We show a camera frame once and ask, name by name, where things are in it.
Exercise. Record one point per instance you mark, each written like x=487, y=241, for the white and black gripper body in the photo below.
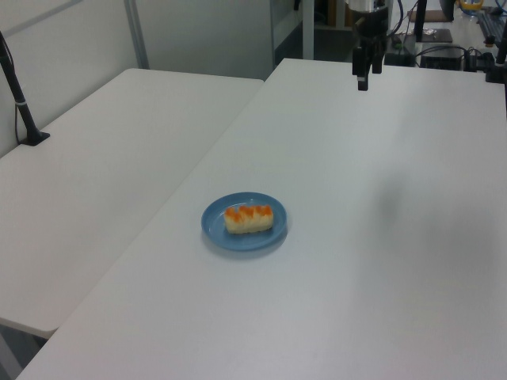
x=371, y=25

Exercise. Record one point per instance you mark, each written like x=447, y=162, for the black flat mat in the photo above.
x=437, y=35

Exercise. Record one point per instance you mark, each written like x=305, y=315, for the aluminium profile rail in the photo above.
x=493, y=25

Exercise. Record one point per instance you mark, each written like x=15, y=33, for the thin black upright pole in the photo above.
x=420, y=21

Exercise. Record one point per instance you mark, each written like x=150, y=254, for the blue round plate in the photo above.
x=245, y=239

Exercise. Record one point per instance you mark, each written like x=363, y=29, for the black camera stand pole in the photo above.
x=17, y=99
x=500, y=59

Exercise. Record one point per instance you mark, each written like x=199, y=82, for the bread with orange topping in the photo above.
x=249, y=219

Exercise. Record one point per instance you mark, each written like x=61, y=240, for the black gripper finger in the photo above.
x=362, y=69
x=378, y=59

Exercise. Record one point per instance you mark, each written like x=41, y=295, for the white side table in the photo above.
x=99, y=178

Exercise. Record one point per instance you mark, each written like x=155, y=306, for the yellow tape roll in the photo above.
x=471, y=4

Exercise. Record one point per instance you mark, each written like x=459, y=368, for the small black device box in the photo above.
x=399, y=58

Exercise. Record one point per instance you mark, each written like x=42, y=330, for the black electronics box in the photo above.
x=441, y=58

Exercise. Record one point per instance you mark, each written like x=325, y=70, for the grey partition post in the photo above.
x=136, y=31

